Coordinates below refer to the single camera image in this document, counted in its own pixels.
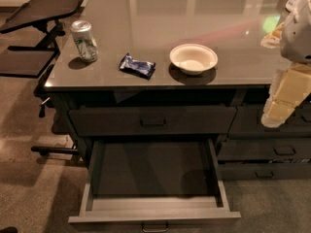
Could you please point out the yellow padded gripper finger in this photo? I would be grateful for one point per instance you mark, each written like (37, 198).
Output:
(287, 91)

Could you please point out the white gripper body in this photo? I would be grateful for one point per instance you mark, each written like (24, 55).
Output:
(297, 38)

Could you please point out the white bowl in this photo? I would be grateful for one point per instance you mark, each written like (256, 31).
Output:
(193, 59)

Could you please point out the blue snack packet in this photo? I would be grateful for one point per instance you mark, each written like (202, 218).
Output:
(143, 69)

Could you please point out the silver soda can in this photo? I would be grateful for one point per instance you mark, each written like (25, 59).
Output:
(81, 31)

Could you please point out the grey cabinet frame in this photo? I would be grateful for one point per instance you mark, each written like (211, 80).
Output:
(75, 99)

